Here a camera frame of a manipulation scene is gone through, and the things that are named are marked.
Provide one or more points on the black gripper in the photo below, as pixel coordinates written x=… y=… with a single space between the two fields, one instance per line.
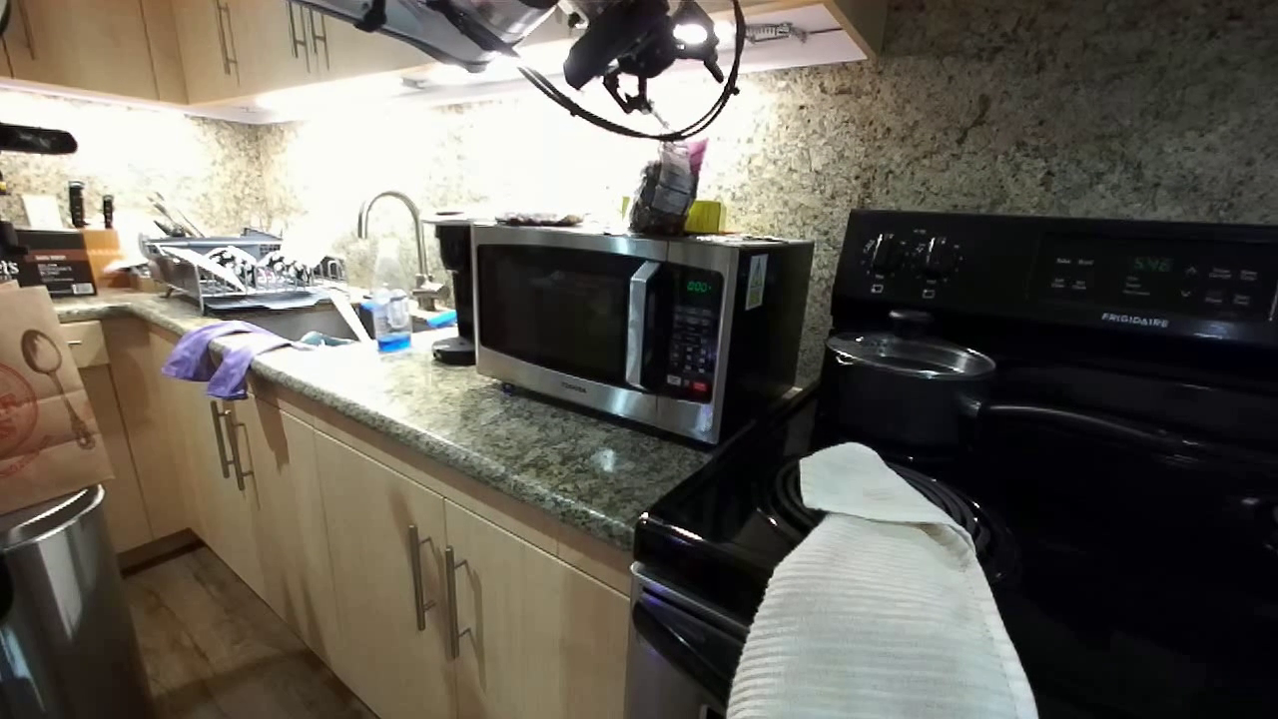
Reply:
x=621 y=47

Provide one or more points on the grey cylindrical robot arm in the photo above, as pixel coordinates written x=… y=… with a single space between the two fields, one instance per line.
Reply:
x=469 y=34

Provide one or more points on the stainless steel microwave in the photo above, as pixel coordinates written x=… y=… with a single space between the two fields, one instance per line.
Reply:
x=690 y=339

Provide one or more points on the chrome sink faucet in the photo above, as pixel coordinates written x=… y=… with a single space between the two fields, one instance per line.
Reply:
x=396 y=258

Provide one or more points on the light wood upper cabinets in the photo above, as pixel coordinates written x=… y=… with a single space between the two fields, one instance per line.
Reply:
x=228 y=51

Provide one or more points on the black saucepan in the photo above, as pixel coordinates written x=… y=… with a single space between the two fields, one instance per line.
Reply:
x=923 y=394

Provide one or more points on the dish drying rack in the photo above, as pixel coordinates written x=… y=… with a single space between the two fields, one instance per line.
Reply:
x=243 y=274

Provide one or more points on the purple rubber gloves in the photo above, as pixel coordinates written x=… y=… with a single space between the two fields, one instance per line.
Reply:
x=220 y=359

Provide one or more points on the light wood base cabinets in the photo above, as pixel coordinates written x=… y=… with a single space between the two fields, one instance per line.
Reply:
x=424 y=588

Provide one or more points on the white dish towel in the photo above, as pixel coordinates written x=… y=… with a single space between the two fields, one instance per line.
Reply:
x=881 y=615

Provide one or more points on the brown paper bag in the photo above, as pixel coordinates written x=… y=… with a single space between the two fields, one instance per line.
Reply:
x=49 y=432

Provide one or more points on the stainless steel trash can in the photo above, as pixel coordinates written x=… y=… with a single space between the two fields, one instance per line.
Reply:
x=65 y=629

